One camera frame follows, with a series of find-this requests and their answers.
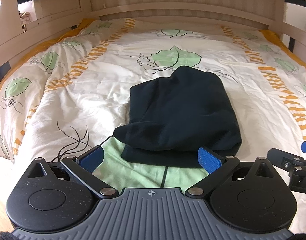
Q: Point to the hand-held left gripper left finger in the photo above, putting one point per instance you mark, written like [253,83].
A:
[91,158]

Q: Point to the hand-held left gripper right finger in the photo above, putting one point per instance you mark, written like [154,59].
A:
[209,158]

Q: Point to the black zip hoodie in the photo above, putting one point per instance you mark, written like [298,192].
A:
[180,110]

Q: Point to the leaf print duvet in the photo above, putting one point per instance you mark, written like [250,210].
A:
[80,92]

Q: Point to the floral item on shelf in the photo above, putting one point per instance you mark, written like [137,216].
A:
[25,18]

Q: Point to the black bed post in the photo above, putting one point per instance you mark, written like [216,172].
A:
[292,44]

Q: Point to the pale wooden bed frame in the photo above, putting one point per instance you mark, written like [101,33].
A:
[167,0]

